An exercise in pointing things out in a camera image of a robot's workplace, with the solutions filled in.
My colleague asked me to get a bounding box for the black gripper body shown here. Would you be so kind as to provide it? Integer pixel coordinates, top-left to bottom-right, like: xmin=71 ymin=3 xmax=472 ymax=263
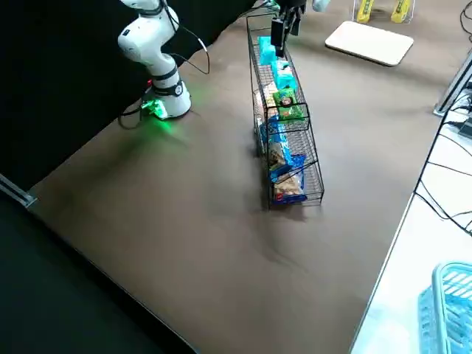
xmin=278 ymin=0 xmax=307 ymax=18

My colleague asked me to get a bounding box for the teal chips packet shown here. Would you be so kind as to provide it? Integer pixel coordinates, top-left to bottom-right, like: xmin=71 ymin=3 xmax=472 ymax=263
xmin=257 ymin=35 xmax=278 ymax=66
xmin=271 ymin=60 xmax=298 ymax=91

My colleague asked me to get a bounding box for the white rectangular tray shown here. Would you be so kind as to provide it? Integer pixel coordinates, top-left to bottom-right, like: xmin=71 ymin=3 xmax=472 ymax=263
xmin=324 ymin=20 xmax=415 ymax=68

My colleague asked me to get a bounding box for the green chips packet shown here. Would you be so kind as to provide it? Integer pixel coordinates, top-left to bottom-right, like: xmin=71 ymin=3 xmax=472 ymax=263
xmin=272 ymin=87 xmax=310 ymax=122

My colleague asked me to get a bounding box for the clear acrylic shelf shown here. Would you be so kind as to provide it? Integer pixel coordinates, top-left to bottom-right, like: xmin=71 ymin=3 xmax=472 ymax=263
xmin=350 ymin=0 xmax=416 ymax=25

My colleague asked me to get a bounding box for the yellow label tea bottle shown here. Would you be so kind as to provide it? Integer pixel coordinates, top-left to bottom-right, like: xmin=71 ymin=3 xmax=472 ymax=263
xmin=355 ymin=0 xmax=375 ymax=23
xmin=389 ymin=0 xmax=412 ymax=23

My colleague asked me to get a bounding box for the blue cracker packet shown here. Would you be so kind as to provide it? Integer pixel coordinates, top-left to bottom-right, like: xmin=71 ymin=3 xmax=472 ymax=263
xmin=271 ymin=171 xmax=309 ymax=207

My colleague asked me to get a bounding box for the light blue plastic basket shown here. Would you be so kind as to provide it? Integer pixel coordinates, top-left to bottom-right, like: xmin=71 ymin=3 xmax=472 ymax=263
xmin=416 ymin=260 xmax=472 ymax=354

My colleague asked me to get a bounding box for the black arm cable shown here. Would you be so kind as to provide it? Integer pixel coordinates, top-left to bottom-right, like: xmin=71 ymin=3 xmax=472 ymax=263
xmin=161 ymin=0 xmax=211 ymax=75

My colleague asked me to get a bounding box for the black wire basket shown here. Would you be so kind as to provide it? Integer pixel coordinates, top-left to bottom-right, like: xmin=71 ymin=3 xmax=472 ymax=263
xmin=246 ymin=13 xmax=326 ymax=211

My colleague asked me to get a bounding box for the silver aluminium post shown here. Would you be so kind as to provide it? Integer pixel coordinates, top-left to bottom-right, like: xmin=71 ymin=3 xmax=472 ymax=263
xmin=433 ymin=47 xmax=472 ymax=118

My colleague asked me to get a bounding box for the black base cable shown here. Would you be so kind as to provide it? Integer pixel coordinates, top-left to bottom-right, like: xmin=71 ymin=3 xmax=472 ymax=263
xmin=117 ymin=98 xmax=152 ymax=130

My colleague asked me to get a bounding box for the black desk cable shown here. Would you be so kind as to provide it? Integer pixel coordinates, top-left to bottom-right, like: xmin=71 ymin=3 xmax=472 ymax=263
xmin=412 ymin=106 xmax=472 ymax=237

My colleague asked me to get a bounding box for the aluminium frame rail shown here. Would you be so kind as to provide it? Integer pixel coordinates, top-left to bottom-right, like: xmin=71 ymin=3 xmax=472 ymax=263
xmin=0 ymin=172 xmax=38 ymax=208

